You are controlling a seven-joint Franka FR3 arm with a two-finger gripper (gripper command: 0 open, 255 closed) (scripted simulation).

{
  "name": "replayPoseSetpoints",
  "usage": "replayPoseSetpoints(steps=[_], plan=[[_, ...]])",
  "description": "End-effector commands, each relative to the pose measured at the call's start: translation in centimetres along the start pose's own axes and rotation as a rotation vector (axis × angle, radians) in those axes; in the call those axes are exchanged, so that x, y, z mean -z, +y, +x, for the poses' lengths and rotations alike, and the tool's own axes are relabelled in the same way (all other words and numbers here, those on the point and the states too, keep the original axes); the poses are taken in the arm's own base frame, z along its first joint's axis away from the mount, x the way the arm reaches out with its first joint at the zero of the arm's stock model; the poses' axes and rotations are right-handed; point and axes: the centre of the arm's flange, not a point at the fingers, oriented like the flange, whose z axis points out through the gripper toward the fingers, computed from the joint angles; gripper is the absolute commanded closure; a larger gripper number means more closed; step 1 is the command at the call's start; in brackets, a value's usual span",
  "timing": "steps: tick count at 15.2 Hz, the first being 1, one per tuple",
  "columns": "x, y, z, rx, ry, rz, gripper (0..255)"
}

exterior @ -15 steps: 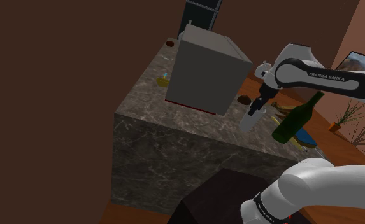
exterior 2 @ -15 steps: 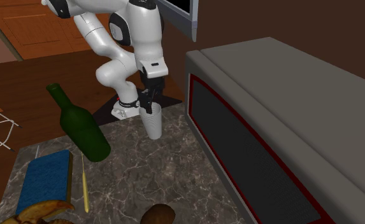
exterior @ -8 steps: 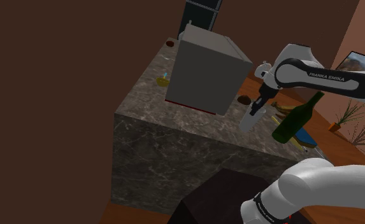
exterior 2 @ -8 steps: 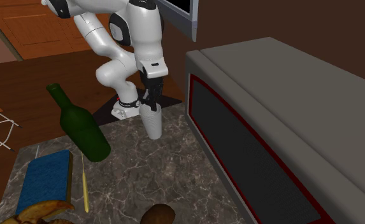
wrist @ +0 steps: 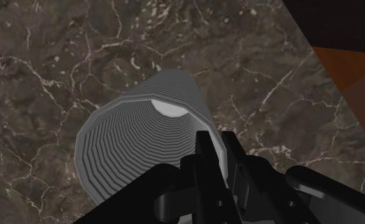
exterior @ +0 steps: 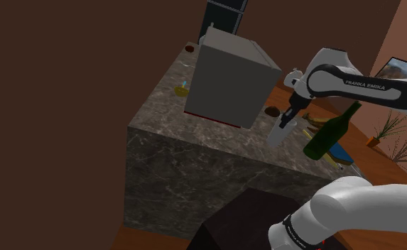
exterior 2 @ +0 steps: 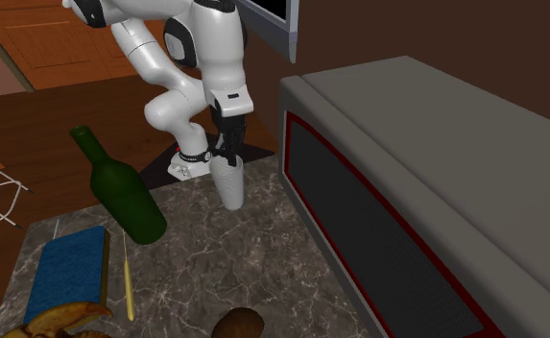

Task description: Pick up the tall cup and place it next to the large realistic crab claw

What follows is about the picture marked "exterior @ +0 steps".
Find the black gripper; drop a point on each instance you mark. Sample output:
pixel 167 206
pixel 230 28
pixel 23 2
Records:
pixel 297 102

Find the dark red small bowl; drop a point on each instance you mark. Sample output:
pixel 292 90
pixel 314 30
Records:
pixel 189 49

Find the dark robot stand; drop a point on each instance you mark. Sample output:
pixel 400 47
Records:
pixel 244 221

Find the grey box appliance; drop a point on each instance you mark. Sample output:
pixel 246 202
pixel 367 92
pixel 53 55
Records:
pixel 227 86

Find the dark tall cabinet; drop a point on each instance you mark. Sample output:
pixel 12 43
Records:
pixel 224 15

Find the blue book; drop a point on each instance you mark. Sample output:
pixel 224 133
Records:
pixel 341 154

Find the potted plant orange pot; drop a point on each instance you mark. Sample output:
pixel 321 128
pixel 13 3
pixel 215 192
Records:
pixel 385 130

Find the framed landscape wall picture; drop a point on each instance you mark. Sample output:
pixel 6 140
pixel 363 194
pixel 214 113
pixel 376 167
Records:
pixel 402 69

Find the dark green glass bottle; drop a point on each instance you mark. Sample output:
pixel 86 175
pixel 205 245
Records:
pixel 322 140

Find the yellow pencil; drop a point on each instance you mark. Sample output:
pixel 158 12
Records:
pixel 332 161

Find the white cup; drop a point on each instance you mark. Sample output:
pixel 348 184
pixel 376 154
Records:
pixel 276 136

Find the brown potato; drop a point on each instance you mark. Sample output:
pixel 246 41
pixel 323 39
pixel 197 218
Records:
pixel 272 111

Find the blue spoon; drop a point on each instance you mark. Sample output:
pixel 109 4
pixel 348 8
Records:
pixel 184 83

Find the yellow bowl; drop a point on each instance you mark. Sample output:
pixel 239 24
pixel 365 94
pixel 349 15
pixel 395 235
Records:
pixel 181 92

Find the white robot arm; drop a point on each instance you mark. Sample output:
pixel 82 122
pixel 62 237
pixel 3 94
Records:
pixel 359 204

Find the yellow banana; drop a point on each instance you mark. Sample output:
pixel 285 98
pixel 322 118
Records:
pixel 316 120

